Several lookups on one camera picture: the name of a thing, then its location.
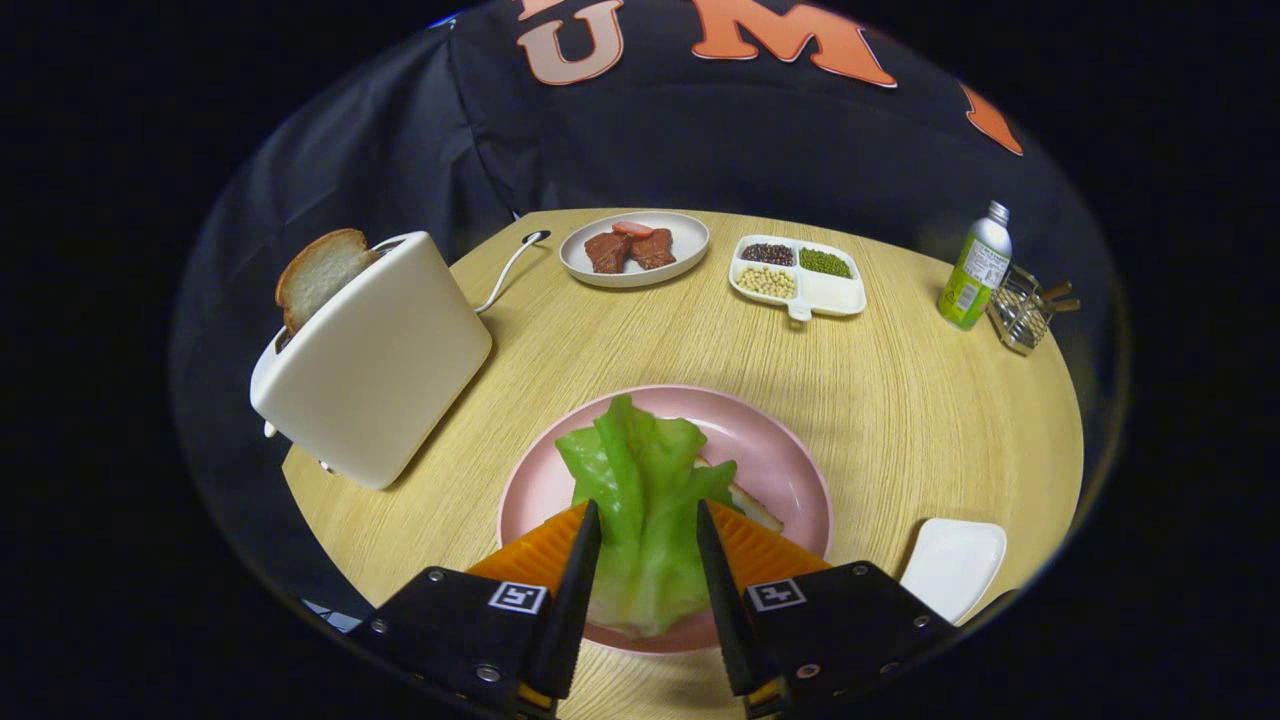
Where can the round white plate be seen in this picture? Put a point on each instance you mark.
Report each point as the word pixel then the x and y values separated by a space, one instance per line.
pixel 690 245

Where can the brown wooden stick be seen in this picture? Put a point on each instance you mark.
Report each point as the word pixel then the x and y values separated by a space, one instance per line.
pixel 1063 305
pixel 1056 291

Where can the white bread slice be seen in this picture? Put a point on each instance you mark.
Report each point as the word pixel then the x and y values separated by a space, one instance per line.
pixel 758 510

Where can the pink sausage slice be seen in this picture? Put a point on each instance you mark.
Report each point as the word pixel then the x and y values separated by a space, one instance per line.
pixel 633 228

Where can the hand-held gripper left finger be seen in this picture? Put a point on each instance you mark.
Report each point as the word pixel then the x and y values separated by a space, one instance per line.
pixel 575 610

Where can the black backdrop cloth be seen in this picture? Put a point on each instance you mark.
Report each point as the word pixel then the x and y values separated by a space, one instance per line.
pixel 700 140

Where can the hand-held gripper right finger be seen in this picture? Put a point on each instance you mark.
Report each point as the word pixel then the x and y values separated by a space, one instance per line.
pixel 725 610

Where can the green mung beans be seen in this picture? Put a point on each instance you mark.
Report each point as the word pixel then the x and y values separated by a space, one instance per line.
pixel 825 262

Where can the green lettuce leaf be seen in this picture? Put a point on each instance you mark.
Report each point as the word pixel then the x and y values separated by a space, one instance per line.
pixel 640 480

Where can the dark red beans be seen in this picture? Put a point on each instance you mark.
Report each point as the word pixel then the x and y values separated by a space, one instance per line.
pixel 767 253

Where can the yellow soybeans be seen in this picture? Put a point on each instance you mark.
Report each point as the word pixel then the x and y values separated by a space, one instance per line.
pixel 766 282

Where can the silver bottle with green label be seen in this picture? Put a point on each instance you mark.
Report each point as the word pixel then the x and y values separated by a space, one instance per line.
pixel 972 275

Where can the white toaster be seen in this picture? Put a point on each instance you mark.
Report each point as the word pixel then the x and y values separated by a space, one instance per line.
pixel 380 370

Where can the white divided dish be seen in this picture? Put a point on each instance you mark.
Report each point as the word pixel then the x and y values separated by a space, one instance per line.
pixel 835 292

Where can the toasted bread slice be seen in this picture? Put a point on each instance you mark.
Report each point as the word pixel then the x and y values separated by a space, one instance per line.
pixel 318 270

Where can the pink round plate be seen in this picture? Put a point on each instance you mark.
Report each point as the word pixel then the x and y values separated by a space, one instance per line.
pixel 770 450

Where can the white square plate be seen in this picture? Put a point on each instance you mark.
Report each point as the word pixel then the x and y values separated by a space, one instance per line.
pixel 955 565

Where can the brown meat piece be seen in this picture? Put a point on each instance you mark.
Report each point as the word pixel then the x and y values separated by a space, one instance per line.
pixel 653 249
pixel 606 252

